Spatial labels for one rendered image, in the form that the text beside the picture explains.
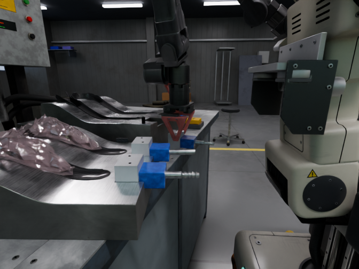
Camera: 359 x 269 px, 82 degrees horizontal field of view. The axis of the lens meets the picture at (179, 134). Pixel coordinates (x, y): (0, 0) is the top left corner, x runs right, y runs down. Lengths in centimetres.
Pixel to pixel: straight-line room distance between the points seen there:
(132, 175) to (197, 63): 852
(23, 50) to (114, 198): 117
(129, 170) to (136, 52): 886
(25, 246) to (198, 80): 857
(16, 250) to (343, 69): 69
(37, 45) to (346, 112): 140
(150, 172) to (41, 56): 120
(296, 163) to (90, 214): 48
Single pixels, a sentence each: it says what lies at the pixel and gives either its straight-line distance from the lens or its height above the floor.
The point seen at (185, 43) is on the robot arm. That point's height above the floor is 109.
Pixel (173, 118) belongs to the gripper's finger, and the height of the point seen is 90.
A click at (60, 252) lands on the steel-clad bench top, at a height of 80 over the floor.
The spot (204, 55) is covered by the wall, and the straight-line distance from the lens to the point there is 881.
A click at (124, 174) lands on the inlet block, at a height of 87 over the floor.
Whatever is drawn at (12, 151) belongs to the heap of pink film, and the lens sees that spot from 40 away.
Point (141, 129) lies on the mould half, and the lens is 56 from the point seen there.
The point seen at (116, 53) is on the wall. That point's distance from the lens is 939.
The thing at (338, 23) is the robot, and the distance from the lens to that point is 57.
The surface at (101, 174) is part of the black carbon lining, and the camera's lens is 38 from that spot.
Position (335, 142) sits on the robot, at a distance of 61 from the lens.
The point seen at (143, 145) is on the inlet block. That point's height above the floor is 88.
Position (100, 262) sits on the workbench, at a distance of 33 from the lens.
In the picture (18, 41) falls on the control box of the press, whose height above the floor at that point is 118.
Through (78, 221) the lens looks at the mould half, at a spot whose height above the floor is 83.
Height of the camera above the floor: 101
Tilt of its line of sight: 15 degrees down
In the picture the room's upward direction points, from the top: straight up
